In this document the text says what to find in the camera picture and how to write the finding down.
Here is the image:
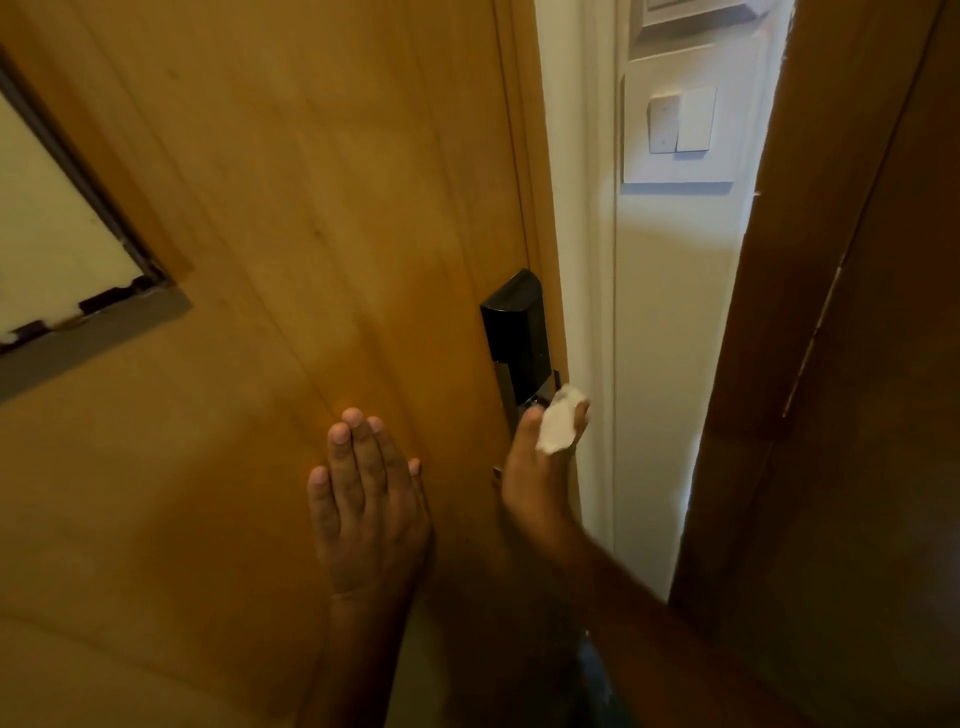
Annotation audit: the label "person's left hand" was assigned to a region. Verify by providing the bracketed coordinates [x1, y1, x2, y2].
[306, 407, 434, 601]

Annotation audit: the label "person's right hand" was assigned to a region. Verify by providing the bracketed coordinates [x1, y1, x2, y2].
[500, 399, 595, 561]

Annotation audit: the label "white tissue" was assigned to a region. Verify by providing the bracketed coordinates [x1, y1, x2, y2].
[534, 384, 588, 457]

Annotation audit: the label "light wooden door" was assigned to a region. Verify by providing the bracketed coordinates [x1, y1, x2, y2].
[0, 0, 585, 728]

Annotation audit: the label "person's left forearm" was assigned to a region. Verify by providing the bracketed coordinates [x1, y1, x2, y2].
[294, 588, 423, 728]

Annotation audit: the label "person's right forearm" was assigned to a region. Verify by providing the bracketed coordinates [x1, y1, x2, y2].
[553, 525, 815, 728]

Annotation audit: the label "black electronic door lock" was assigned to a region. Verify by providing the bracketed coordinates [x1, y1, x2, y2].
[480, 268, 564, 489]

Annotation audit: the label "blue denim trousers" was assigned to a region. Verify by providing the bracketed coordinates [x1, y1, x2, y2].
[576, 637, 635, 728]

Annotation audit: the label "brown wooden door frame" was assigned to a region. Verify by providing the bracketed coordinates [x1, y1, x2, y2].
[669, 0, 960, 728]

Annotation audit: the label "white double light switch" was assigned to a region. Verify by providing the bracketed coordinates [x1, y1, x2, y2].
[621, 36, 762, 186]

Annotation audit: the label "frosted door window grey frame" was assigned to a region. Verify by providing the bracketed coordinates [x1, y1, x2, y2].
[0, 46, 194, 404]

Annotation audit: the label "white wall plate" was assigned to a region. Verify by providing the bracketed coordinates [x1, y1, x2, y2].
[628, 0, 783, 63]

